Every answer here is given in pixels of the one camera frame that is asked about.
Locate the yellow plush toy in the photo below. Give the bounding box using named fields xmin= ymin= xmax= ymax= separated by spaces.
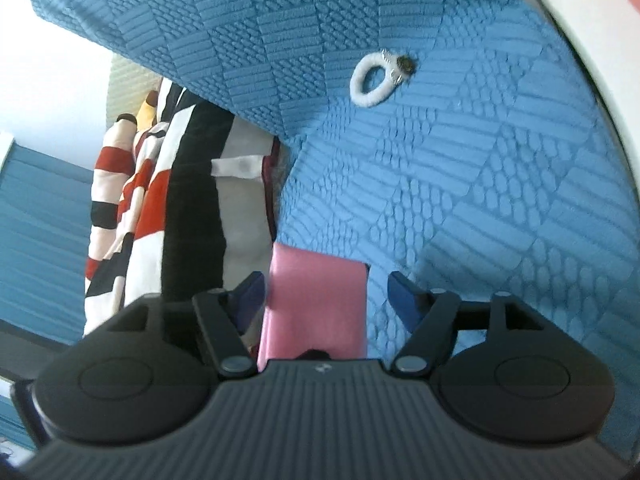
xmin=132 ymin=90 xmax=161 ymax=131

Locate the white hair tie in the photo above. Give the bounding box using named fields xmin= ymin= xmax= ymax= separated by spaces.
xmin=350 ymin=49 xmax=416 ymax=108

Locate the cream quilted pad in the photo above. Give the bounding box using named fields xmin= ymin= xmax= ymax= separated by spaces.
xmin=106 ymin=52 xmax=168 ymax=123

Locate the blue pleated fabric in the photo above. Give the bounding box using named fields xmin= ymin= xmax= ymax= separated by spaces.
xmin=0 ymin=132 xmax=96 ymax=441

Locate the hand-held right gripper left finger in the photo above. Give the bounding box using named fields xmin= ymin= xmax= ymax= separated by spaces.
xmin=107 ymin=271 xmax=266 ymax=378

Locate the white cloth dark red trim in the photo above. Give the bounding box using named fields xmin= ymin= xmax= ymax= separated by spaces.
xmin=210 ymin=115 xmax=283 ymax=291

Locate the white chair black frame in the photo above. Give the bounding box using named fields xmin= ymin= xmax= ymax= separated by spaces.
xmin=500 ymin=0 xmax=640 ymax=231

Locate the red black white striped blanket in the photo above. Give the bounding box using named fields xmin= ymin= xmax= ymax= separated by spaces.
xmin=82 ymin=77 xmax=236 ymax=336

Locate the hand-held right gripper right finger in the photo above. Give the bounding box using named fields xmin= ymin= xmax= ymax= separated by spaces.
xmin=387 ymin=271 xmax=543 ymax=378

